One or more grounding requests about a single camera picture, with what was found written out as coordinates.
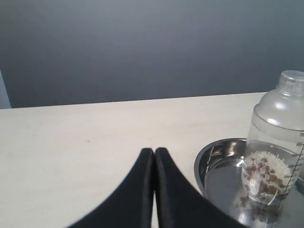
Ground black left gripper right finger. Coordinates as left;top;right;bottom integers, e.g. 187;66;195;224
155;147;244;228

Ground clear plastic shaker bottle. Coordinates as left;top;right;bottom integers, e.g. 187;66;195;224
241;70;304;205

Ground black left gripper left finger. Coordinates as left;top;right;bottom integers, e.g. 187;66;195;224
70;148;154;228

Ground round stainless steel plate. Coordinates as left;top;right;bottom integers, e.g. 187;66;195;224
194;138;304;228

